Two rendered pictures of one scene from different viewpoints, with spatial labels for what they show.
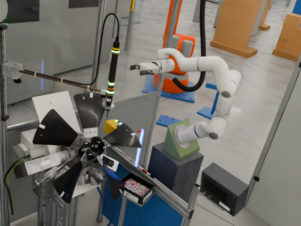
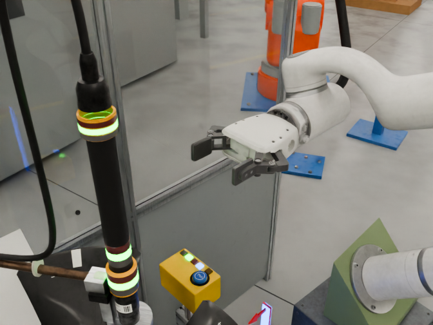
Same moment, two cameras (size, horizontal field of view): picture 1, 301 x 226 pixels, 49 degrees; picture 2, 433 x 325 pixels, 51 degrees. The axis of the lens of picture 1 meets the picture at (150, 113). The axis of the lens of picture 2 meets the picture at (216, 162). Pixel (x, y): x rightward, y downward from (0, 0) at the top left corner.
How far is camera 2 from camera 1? 138 cm
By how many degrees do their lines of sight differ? 8
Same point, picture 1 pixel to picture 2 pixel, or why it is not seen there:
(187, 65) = (415, 109)
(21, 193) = not seen: outside the picture
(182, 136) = (381, 287)
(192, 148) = (405, 302)
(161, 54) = (300, 75)
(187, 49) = (312, 19)
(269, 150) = not seen: outside the picture
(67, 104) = not seen: hidden behind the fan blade
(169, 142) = (340, 302)
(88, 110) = (71, 316)
